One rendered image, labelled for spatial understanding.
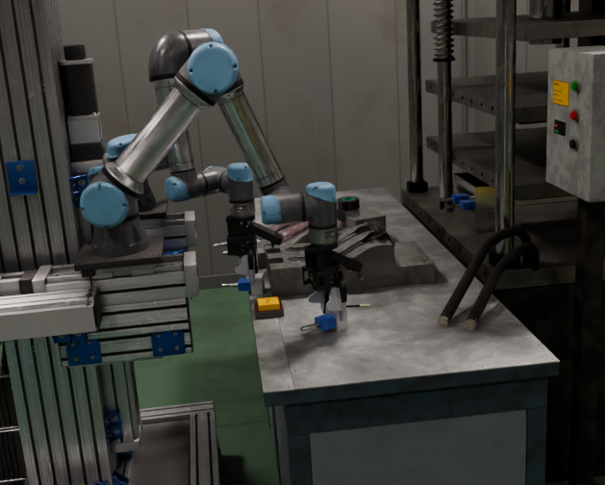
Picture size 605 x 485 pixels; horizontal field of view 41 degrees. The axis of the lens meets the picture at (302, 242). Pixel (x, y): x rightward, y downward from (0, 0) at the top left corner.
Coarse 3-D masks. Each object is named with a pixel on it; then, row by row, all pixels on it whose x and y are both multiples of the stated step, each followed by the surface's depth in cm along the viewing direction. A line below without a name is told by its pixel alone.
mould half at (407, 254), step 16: (352, 240) 260; (384, 240) 251; (272, 256) 257; (288, 256) 256; (304, 256) 256; (352, 256) 247; (368, 256) 246; (384, 256) 247; (400, 256) 258; (416, 256) 257; (272, 272) 244; (288, 272) 245; (304, 272) 245; (352, 272) 247; (368, 272) 248; (384, 272) 248; (400, 272) 249; (416, 272) 249; (432, 272) 250; (272, 288) 246; (288, 288) 246; (304, 288) 247; (352, 288) 248; (368, 288) 249
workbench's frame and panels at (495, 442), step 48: (384, 384) 189; (432, 384) 190; (480, 384) 194; (528, 384) 195; (288, 432) 192; (336, 432) 193; (384, 432) 195; (432, 432) 196; (480, 432) 198; (528, 432) 199; (288, 480) 215; (336, 480) 197; (384, 480) 198; (432, 480) 200; (480, 480) 201; (528, 480) 202
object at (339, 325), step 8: (328, 312) 219; (336, 312) 217; (320, 320) 215; (328, 320) 215; (336, 320) 217; (344, 320) 218; (304, 328) 213; (312, 328) 215; (320, 328) 216; (328, 328) 216; (336, 328) 217; (344, 328) 218
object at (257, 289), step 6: (258, 276) 250; (240, 282) 249; (246, 282) 249; (258, 282) 248; (264, 282) 253; (240, 288) 250; (246, 288) 249; (252, 288) 249; (258, 288) 249; (264, 288) 252; (252, 294) 250; (258, 294) 249
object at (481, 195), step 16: (464, 176) 320; (464, 192) 316; (480, 192) 302; (480, 208) 303; (528, 208) 305; (544, 208) 306; (560, 208) 307; (576, 208) 308; (480, 224) 305; (528, 224) 307; (544, 224) 308; (560, 224) 309
